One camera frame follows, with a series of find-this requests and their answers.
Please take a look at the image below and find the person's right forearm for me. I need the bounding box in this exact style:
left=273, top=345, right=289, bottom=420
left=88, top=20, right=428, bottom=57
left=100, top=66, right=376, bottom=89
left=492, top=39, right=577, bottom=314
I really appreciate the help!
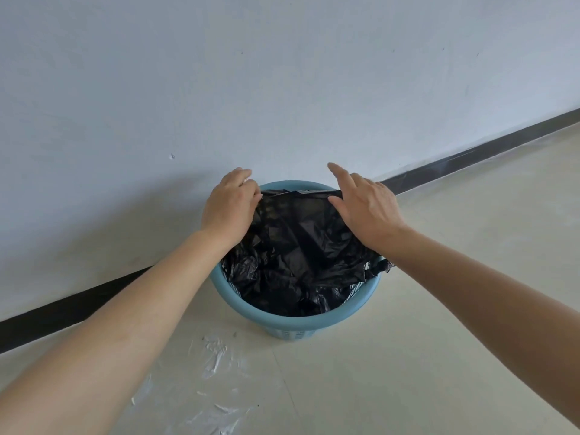
left=375, top=225, right=580, bottom=429

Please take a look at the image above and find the person's right hand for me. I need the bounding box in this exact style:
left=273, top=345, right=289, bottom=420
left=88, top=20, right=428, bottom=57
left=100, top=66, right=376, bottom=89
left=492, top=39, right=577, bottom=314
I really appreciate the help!
left=327, top=162, right=408, bottom=253

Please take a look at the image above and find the black garbage bag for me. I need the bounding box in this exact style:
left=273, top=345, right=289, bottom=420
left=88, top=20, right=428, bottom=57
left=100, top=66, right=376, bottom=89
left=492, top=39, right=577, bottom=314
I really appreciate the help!
left=221, top=188, right=395, bottom=318

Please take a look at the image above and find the person's left forearm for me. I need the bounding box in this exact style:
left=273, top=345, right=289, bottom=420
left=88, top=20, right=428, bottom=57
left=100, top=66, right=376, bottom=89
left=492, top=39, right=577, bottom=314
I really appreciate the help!
left=0, top=228, right=239, bottom=435

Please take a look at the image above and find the person's left hand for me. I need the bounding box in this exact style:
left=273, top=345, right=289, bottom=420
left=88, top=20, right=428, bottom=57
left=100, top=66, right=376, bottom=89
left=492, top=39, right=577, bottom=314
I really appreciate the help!
left=201, top=167, right=263, bottom=250

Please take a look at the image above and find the blue plastic waste basket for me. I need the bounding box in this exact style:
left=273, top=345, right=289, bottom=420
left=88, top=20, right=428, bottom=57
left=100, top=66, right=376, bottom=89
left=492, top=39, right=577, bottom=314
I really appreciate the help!
left=208, top=179, right=385, bottom=341

